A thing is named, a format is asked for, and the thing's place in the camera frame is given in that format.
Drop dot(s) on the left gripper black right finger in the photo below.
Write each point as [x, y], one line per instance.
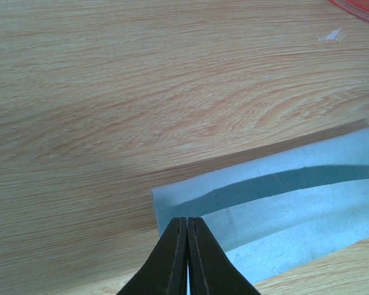
[210, 270]

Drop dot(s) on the light blue cleaning cloth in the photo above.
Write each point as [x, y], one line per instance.
[282, 211]

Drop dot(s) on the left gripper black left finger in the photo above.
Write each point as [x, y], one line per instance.
[165, 270]

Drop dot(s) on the pink translucent sunglasses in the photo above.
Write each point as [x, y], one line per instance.
[358, 8]

